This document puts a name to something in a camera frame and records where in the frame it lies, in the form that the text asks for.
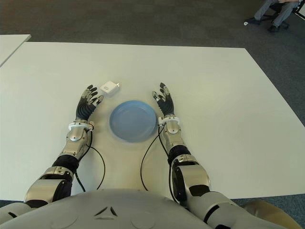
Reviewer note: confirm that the grey robot torso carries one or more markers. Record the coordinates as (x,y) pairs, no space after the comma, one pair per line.
(107,214)

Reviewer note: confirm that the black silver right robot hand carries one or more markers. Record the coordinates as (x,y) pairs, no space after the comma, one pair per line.
(168,106)

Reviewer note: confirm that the seated person in grey trousers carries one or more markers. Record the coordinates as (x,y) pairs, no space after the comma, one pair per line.
(262,9)

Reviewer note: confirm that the blue round plate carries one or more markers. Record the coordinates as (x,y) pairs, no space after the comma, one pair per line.
(133,121)

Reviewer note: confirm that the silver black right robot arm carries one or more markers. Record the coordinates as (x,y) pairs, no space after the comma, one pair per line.
(193,179)

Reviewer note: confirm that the white side table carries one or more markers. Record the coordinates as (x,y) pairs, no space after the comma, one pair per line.
(9,45)

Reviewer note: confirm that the black office chair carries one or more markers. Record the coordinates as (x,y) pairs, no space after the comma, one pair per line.
(276,7)

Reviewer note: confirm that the beige robot leg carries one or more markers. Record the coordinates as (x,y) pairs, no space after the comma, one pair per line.
(262,214)

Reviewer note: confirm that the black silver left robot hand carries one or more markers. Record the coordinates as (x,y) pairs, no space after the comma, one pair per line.
(83,111)

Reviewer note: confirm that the white square charger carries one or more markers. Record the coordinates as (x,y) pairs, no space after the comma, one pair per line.
(108,88)

